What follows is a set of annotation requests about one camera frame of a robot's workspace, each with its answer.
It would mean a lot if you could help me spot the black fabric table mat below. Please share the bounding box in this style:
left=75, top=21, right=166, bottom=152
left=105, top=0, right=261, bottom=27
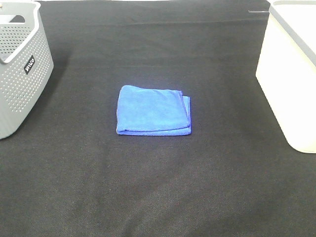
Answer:
left=0, top=0, right=316, bottom=237

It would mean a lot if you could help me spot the blue microfiber towel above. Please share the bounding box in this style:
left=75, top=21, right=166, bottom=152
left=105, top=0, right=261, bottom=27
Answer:
left=116, top=85, right=192, bottom=136

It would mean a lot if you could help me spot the white plastic storage bin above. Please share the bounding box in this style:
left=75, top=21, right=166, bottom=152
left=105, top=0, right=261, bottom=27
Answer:
left=256, top=0, right=316, bottom=153

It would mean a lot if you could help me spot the grey perforated plastic basket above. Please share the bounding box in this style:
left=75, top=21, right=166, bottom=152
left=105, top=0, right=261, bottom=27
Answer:
left=0, top=0, right=54, bottom=139

